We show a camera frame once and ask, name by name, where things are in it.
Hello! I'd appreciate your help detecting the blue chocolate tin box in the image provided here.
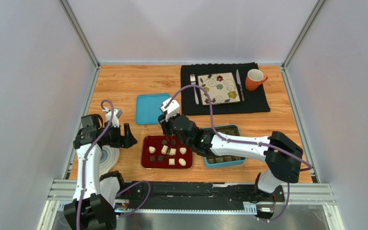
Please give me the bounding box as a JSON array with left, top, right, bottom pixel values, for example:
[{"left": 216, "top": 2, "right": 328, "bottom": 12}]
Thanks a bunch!
[{"left": 204, "top": 124, "right": 246, "bottom": 169}]

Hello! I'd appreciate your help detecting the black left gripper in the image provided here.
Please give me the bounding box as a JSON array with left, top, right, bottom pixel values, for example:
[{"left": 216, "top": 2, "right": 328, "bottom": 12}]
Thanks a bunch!
[{"left": 101, "top": 123, "right": 137, "bottom": 149}]

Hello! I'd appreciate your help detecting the silver table knife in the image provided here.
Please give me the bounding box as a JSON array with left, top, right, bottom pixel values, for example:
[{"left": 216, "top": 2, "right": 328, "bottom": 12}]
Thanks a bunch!
[{"left": 236, "top": 69, "right": 244, "bottom": 102}]

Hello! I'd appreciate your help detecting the floral square plate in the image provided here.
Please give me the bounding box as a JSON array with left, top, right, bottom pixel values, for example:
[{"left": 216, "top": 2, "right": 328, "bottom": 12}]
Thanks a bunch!
[{"left": 197, "top": 72, "right": 241, "bottom": 105}]

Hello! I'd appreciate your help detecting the black cloth placemat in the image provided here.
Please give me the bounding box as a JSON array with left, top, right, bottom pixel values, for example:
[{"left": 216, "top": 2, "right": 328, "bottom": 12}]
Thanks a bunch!
[{"left": 181, "top": 62, "right": 270, "bottom": 115}]

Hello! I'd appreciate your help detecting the blue tin lid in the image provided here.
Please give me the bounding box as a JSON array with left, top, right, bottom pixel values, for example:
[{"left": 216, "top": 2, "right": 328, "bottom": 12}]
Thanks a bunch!
[{"left": 135, "top": 93, "right": 170, "bottom": 125}]

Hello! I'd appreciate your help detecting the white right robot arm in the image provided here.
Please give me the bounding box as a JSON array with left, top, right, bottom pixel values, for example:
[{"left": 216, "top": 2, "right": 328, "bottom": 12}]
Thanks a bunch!
[{"left": 158, "top": 114, "right": 303, "bottom": 194}]

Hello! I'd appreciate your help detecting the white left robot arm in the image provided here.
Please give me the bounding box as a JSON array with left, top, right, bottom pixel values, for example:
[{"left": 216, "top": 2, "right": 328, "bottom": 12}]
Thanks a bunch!
[{"left": 63, "top": 109, "right": 138, "bottom": 230}]

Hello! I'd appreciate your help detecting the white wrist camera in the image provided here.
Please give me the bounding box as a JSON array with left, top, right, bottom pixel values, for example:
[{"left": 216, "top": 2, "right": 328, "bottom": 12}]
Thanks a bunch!
[
  {"left": 103, "top": 107, "right": 123, "bottom": 127},
  {"left": 160, "top": 97, "right": 180, "bottom": 121}
]

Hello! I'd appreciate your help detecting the white round plate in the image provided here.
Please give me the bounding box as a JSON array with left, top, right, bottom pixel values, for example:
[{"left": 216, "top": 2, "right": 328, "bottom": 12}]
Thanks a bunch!
[{"left": 99, "top": 145, "right": 120, "bottom": 176}]

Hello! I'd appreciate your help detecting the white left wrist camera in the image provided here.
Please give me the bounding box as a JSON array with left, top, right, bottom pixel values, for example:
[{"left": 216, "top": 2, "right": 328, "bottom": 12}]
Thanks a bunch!
[{"left": 103, "top": 107, "right": 123, "bottom": 127}]

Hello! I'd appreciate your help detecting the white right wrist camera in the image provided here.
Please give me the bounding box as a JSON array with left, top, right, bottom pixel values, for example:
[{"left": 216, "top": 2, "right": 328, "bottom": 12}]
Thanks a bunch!
[{"left": 160, "top": 97, "right": 180, "bottom": 121}]

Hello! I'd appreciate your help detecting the silver fork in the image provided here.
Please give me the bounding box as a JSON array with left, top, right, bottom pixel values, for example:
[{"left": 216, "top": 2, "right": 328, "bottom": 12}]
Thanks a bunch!
[{"left": 190, "top": 74, "right": 199, "bottom": 105}]

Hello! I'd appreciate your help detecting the orange mug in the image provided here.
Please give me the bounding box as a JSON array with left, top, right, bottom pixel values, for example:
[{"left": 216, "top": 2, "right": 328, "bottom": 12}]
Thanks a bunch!
[{"left": 245, "top": 69, "right": 268, "bottom": 91}]

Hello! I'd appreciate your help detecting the red chocolate tray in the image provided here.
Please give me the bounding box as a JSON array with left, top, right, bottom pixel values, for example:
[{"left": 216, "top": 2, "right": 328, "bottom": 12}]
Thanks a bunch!
[{"left": 141, "top": 136, "right": 193, "bottom": 169}]

